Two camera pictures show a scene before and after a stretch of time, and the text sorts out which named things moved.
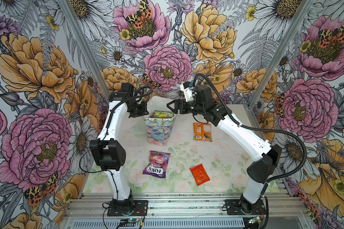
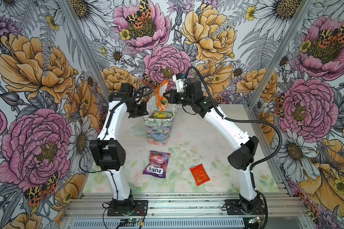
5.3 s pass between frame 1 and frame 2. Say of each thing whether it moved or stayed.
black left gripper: stayed
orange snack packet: moved
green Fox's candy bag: stayed
